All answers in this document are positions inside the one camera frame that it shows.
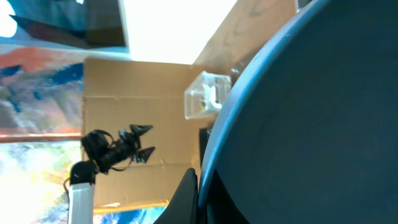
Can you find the brown cardboard box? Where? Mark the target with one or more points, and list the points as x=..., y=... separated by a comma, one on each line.
x=170, y=44

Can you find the clear plastic bin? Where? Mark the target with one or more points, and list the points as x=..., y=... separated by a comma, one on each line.
x=192, y=95

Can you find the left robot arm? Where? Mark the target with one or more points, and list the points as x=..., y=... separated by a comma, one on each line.
x=80, y=193

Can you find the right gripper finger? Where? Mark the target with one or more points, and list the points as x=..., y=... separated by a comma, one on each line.
x=182, y=208

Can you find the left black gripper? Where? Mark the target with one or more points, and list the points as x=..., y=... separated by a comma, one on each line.
x=109, y=154

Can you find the dark blue plate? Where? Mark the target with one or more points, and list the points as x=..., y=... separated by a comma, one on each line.
x=308, y=133

